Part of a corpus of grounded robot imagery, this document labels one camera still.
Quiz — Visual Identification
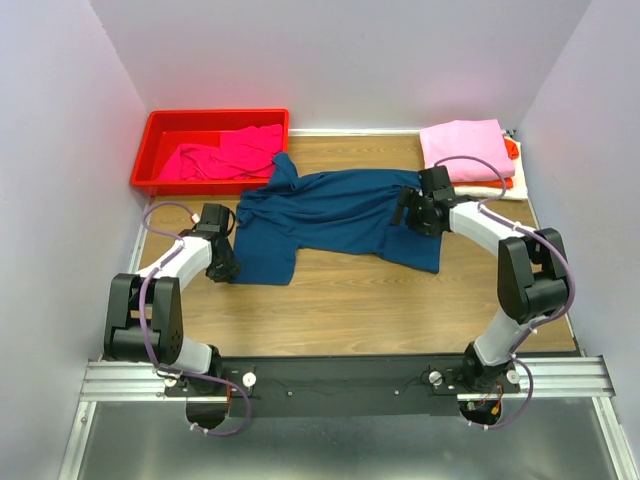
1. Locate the dark blue t shirt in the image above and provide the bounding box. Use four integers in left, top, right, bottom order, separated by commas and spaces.
234, 153, 441, 285

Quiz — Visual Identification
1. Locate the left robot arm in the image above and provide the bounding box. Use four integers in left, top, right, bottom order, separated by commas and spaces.
103, 203, 241, 396

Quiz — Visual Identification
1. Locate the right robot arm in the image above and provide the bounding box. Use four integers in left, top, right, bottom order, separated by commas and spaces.
391, 166, 575, 391

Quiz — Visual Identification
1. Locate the folded pink t shirt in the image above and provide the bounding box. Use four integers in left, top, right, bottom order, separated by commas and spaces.
419, 119, 504, 168

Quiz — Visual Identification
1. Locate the folded cream t shirt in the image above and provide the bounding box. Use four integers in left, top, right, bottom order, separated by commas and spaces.
454, 137, 528, 201

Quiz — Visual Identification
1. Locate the folded orange t shirt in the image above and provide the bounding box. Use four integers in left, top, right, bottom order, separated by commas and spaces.
447, 136, 519, 189

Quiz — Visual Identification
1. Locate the magenta t shirt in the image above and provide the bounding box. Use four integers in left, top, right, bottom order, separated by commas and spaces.
157, 124, 284, 182

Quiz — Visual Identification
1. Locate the red plastic bin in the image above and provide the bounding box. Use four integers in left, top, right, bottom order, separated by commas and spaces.
130, 108, 289, 196

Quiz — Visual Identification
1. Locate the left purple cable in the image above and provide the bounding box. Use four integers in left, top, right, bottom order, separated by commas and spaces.
139, 200, 251, 437

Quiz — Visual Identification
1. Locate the purple cable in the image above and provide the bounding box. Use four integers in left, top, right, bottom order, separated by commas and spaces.
430, 155, 576, 432
139, 200, 251, 437

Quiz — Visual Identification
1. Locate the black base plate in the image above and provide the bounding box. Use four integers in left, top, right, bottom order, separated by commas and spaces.
165, 354, 523, 429

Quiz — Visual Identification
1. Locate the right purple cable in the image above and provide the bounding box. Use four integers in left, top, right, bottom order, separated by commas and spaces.
430, 155, 576, 432

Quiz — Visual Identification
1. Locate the aluminium rail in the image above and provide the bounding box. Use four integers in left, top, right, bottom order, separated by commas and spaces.
80, 356, 615, 402

